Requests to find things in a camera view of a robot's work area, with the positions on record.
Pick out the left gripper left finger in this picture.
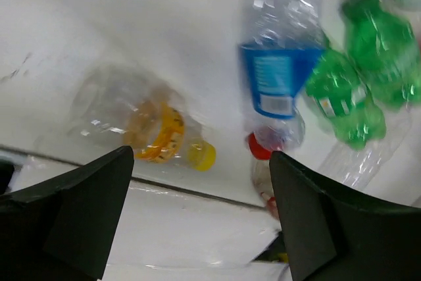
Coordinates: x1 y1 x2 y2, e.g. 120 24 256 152
1 146 134 280

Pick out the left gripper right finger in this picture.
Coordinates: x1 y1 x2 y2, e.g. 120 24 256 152
270 151 420 280

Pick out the long clear bottle white cap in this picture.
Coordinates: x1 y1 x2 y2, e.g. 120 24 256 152
318 108 412 191

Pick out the clear bottle yellow cap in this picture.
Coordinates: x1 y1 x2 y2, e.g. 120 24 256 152
66 64 216 172

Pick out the clear bottle blue label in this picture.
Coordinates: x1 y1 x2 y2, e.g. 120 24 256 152
239 0 325 151

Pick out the white plastic sheet front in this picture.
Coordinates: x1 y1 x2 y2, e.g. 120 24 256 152
1 151 288 280

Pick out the red cap bottle front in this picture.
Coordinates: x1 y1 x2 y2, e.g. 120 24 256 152
247 133 280 220

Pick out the lower green bottle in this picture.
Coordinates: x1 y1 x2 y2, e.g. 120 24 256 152
305 49 386 150

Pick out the green bottle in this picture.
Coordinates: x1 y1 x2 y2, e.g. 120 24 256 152
341 0 420 109
305 49 386 150

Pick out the upper green bottle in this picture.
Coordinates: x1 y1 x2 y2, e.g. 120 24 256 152
341 0 420 109

